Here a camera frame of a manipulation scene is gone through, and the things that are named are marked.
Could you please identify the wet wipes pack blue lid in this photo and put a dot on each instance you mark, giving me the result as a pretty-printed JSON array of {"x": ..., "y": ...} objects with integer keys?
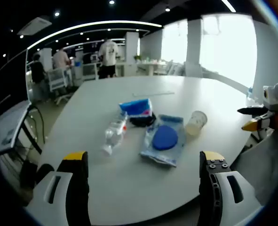
[{"x": 163, "y": 139}]

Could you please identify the grey side desk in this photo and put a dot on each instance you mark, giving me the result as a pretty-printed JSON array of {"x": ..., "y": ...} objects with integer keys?
[{"x": 7, "y": 131}]

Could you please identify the white power strip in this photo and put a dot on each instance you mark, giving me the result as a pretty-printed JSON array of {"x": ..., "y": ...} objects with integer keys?
[{"x": 153, "y": 93}]

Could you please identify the blue tissue pack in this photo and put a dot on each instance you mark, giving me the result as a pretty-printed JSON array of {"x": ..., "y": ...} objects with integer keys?
[{"x": 136, "y": 107}]

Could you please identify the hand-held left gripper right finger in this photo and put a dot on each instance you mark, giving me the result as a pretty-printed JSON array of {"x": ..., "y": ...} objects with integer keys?
[{"x": 223, "y": 195}]

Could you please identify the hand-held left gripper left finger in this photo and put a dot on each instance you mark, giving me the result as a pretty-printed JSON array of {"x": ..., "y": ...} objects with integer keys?
[{"x": 51, "y": 200}]

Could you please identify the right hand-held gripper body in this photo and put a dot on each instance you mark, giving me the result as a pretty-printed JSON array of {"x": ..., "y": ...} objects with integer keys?
[{"x": 273, "y": 97}]

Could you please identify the white table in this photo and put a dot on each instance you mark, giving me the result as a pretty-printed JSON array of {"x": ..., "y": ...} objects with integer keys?
[{"x": 138, "y": 188}]

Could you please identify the ceiling air conditioner unit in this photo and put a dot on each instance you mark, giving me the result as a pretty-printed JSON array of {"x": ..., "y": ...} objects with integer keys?
[{"x": 35, "y": 26}]

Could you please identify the clear plastic bottle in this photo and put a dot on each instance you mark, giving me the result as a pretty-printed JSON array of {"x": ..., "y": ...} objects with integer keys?
[{"x": 114, "y": 134}]

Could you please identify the green potted plant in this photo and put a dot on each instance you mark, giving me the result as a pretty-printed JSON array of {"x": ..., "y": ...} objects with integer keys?
[{"x": 137, "y": 57}]

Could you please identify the white mesh office chair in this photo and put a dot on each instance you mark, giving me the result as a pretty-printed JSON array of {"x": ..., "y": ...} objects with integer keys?
[{"x": 57, "y": 80}]

